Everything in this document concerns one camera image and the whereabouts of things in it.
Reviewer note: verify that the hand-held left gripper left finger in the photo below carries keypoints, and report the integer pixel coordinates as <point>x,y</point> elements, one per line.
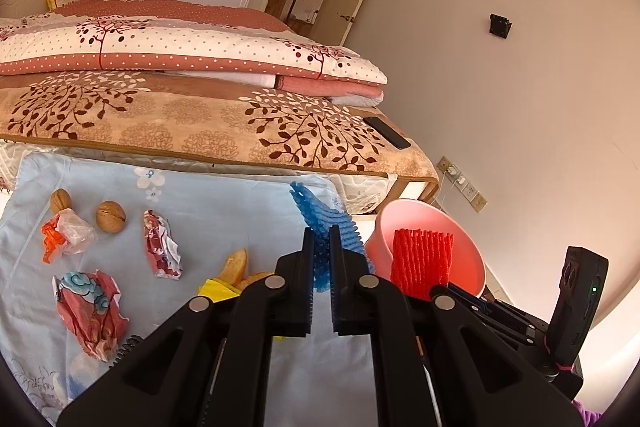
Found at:
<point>308,267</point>

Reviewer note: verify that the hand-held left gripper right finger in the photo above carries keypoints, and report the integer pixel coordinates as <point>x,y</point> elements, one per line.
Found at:
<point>336,267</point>

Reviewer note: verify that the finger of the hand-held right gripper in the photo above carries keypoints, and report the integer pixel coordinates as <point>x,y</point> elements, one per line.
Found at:
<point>472,299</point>
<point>515,324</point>

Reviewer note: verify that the blue foam fruit net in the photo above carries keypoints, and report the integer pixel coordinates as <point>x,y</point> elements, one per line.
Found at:
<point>322,227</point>

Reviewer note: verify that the pink plastic bin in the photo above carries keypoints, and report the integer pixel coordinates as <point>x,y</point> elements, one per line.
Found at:
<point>382,237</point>

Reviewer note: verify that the red foam fruit net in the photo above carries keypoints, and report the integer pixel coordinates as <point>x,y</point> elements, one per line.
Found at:
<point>422,262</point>

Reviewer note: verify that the yellow wrapper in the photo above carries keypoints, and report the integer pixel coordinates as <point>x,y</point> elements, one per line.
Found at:
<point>217,289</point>

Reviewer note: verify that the small red white wrapper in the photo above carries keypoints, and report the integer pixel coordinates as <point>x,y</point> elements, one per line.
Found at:
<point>161,247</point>

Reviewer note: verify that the large red blue wrapper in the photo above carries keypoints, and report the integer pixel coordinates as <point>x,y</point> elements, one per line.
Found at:
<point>90,312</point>

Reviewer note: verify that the light blue floral cloth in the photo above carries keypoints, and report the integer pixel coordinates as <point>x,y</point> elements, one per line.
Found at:
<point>210,217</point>

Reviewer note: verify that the white charger plug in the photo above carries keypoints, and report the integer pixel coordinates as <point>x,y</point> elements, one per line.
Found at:
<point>455,173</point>

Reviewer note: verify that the black smartphone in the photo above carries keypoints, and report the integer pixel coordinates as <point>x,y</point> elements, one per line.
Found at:
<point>387,133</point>

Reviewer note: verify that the folded pink white blanket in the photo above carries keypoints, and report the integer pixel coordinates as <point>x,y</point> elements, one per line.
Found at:
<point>325,88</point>

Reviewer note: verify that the brown leaf-print blanket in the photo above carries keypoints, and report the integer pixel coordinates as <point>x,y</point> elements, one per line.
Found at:
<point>200,122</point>

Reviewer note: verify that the walnut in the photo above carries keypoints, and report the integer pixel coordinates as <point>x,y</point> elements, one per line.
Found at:
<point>109,217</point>
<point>61,200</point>

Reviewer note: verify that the clear and orange plastic wrapper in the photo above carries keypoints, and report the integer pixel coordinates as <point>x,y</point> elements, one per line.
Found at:
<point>67,234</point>

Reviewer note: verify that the folded red dotted quilt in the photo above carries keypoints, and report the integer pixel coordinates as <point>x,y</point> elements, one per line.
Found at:
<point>175,42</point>

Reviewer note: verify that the wall socket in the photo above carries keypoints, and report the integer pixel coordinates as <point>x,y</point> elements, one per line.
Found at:
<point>475,198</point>
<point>442,164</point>

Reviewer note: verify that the black wall bracket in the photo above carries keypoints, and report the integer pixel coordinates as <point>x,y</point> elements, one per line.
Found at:
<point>499,26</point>

